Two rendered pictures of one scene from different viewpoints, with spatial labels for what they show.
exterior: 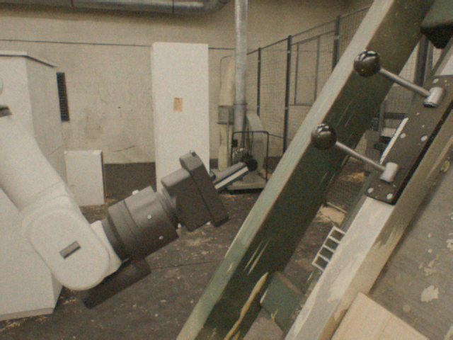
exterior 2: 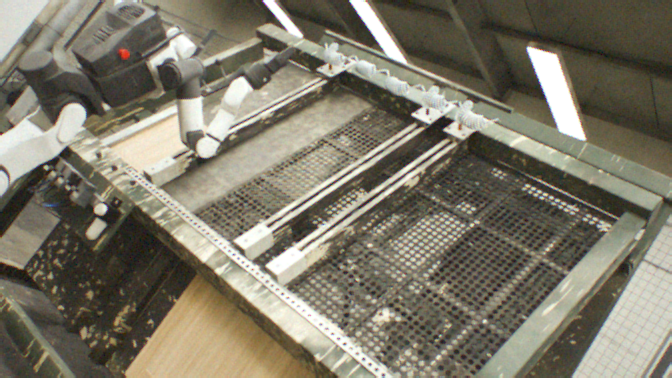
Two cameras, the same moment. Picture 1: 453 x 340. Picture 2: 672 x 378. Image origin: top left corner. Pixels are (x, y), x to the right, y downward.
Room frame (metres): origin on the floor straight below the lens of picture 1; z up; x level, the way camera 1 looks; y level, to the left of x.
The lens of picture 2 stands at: (-2.38, 0.84, 1.06)
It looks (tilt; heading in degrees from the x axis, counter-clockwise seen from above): 6 degrees up; 325
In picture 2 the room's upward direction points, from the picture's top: 35 degrees clockwise
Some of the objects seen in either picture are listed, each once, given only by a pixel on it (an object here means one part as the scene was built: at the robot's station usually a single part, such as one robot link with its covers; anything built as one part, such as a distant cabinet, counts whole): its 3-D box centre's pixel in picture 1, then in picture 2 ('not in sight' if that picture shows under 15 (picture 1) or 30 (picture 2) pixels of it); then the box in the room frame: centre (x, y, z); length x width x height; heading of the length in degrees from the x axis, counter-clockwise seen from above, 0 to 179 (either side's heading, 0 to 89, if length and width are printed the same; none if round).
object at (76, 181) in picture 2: not in sight; (72, 193); (0.11, 0.10, 0.69); 0.50 x 0.14 x 0.24; 21
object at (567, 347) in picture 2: not in sight; (506, 293); (-0.80, -1.32, 1.38); 0.70 x 0.15 x 0.85; 21
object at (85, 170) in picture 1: (82, 177); not in sight; (4.92, 2.06, 0.36); 0.58 x 0.45 x 0.72; 104
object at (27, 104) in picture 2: not in sight; (33, 113); (0.49, 0.32, 0.84); 0.12 x 0.12 x 0.18; 21
